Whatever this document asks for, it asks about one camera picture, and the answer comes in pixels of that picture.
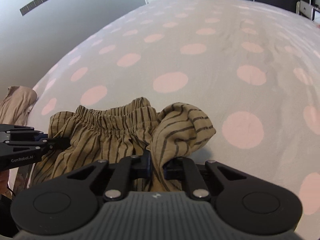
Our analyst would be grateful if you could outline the polka dot bed sheet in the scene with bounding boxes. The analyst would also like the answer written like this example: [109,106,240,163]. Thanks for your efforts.
[28,0,319,239]

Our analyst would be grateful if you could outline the wall switch panel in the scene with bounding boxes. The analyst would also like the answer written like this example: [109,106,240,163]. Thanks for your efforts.
[20,0,48,16]

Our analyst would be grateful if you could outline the beige cloth on floor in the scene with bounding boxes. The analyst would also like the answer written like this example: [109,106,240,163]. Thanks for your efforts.
[1,86,37,126]

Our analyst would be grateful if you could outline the tan striped pants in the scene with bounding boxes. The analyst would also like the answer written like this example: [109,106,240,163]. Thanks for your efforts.
[30,98,216,191]

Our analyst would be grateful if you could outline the white bedside table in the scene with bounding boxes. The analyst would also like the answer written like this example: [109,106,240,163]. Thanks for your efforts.
[296,0,319,24]

